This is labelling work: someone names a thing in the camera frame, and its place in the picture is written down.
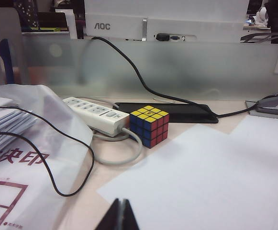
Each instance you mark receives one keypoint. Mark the black box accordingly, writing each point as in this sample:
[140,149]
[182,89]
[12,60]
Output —
[52,20]

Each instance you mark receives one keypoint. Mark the translucent plastic bag red print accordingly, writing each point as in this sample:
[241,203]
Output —
[21,191]

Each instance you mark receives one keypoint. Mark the coloured Rubik's cube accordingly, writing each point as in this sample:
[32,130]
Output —
[148,127]

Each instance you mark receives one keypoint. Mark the black patterned bag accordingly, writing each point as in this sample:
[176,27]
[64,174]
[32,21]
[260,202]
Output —
[26,12]

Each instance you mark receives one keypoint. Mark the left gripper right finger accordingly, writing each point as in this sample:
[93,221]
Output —
[129,218]

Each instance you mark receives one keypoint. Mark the grey flat plate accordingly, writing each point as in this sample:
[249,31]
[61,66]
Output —
[251,104]

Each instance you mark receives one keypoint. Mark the blue chair back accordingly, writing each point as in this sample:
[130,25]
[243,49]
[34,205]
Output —
[6,60]

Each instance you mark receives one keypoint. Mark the frosted glass desk partition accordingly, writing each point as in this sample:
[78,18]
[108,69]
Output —
[177,72]

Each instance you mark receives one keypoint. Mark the stack of white booklets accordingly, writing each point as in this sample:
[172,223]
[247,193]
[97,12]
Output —
[7,124]

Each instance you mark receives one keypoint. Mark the grey stapler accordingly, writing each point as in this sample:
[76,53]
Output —
[275,103]

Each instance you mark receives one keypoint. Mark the white AOC monitor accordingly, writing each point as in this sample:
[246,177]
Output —
[177,12]

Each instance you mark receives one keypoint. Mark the white power strip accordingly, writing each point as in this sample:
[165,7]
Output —
[93,112]

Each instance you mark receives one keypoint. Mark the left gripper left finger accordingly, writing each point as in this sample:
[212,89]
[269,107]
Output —
[116,218]

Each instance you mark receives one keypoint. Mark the white paper sheet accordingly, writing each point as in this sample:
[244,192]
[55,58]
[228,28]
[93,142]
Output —
[268,127]
[189,179]

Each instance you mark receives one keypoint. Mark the white divider panel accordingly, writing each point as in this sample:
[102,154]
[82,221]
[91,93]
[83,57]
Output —
[7,24]

